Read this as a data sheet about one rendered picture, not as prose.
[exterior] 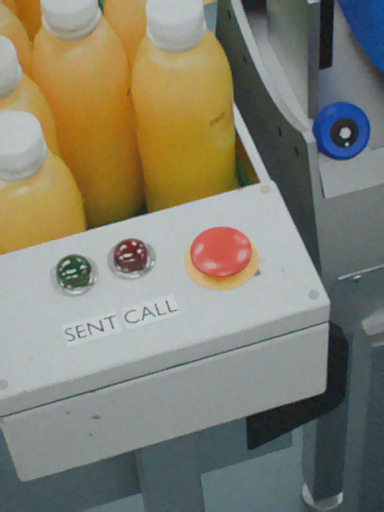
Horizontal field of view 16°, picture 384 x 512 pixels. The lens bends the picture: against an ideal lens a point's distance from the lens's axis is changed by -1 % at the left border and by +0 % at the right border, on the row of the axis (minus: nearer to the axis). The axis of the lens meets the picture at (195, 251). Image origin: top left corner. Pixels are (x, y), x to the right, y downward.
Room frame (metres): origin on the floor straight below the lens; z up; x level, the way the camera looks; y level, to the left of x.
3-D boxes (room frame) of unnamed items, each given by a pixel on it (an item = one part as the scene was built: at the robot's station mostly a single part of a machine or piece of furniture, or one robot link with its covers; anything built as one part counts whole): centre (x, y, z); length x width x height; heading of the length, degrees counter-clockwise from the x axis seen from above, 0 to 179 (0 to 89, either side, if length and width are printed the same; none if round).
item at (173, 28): (0.69, 0.00, 1.11); 0.04 x 0.04 x 0.02
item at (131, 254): (0.49, 0.04, 1.11); 0.02 x 0.02 x 0.01
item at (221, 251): (0.48, -0.01, 1.11); 0.04 x 0.04 x 0.01
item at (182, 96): (0.69, 0.00, 1.00); 0.07 x 0.07 x 0.20
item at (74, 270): (0.48, 0.07, 1.11); 0.02 x 0.02 x 0.01
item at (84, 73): (0.71, 0.07, 1.00); 0.07 x 0.07 x 0.20
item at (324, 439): (0.88, -0.15, 0.31); 0.06 x 0.06 x 0.63; 13
